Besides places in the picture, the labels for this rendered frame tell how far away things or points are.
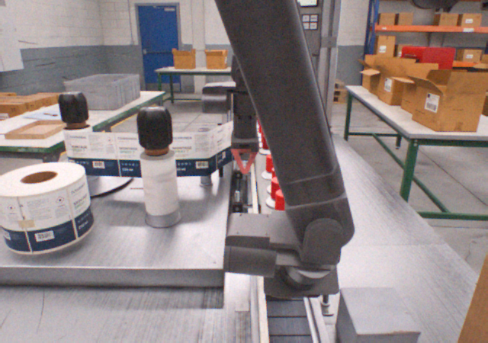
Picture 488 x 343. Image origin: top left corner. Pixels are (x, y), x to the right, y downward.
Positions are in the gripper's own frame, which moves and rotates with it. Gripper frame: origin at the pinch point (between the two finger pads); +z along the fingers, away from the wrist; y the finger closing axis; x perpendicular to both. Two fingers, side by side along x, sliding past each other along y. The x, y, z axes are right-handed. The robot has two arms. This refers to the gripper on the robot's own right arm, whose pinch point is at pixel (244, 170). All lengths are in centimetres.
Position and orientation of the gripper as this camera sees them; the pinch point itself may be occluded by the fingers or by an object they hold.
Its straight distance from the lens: 82.8
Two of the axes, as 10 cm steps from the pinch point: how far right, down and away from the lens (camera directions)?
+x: 10.0, 0.1, 0.0
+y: 0.0, 3.6, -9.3
